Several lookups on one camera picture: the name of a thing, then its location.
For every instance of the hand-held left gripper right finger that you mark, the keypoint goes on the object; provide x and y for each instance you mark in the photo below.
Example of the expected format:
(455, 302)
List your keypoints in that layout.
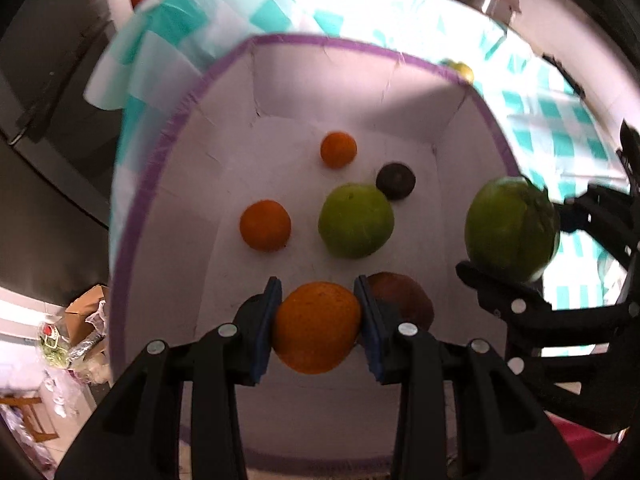
(367, 310)

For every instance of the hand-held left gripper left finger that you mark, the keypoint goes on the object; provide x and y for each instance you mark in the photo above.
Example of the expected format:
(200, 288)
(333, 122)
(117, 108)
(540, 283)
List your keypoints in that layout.
(270, 310)

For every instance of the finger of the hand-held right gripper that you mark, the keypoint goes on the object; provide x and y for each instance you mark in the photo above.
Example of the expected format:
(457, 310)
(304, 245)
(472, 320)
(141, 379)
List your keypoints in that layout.
(600, 215)
(520, 305)

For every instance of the dark red apple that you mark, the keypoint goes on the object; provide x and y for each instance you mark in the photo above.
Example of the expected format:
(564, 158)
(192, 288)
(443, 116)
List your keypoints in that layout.
(405, 295)

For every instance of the large orange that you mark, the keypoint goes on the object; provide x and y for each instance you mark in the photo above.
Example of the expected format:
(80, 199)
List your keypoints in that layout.
(316, 327)

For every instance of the green fruit with dark calyx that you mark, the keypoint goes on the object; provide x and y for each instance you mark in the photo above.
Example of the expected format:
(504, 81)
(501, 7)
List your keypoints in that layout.
(510, 227)

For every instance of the medium orange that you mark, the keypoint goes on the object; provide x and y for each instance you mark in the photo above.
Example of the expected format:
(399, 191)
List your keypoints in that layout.
(265, 225)

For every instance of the green apple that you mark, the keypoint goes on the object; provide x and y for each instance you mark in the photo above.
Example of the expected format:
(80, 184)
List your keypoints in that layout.
(356, 221)

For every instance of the dark brown water chestnut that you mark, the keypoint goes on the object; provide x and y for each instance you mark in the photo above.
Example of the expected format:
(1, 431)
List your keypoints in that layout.
(395, 181)

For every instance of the small orange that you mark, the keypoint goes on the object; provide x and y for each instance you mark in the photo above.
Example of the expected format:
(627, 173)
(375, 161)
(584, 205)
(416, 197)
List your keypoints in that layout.
(338, 149)

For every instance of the purple cardboard box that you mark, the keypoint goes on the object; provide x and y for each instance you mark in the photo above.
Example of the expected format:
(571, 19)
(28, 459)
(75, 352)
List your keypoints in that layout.
(280, 85)

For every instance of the red cloth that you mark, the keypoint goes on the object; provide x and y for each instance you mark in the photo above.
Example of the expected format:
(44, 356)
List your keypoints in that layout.
(575, 440)

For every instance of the brown cardboard carton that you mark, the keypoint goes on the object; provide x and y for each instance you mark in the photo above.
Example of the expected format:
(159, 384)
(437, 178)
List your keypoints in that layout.
(87, 307)

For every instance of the clear plastic bags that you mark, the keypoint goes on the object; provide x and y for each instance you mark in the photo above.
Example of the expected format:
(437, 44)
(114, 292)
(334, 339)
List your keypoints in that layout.
(75, 360)

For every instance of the wooden stool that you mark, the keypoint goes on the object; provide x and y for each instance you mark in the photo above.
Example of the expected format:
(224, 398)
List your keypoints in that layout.
(25, 412)

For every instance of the dark cabinet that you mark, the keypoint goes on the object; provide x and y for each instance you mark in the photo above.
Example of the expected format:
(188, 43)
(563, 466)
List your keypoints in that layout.
(50, 110)

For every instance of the teal white checkered tablecloth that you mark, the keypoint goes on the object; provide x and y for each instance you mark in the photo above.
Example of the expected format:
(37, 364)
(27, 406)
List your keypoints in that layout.
(165, 15)

